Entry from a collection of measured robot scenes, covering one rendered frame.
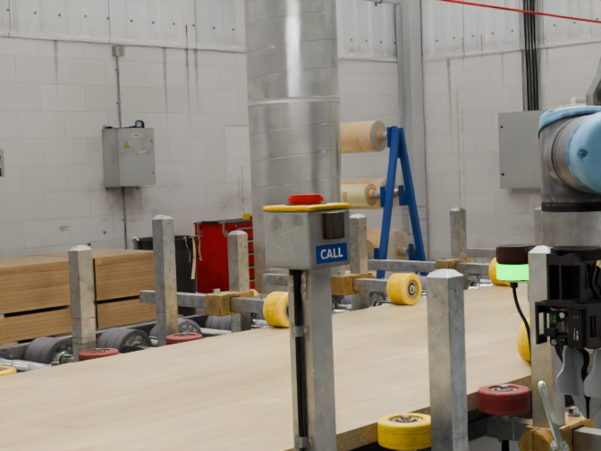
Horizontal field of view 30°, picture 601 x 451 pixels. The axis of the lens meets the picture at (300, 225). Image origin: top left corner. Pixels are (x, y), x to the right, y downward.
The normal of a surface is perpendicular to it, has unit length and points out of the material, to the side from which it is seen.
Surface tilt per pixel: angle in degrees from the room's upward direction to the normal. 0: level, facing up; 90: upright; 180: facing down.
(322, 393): 90
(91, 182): 90
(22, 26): 90
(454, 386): 90
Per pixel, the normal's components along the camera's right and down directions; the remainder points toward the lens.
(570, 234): -0.48, 0.06
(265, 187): -0.69, 0.02
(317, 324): 0.73, 0.01
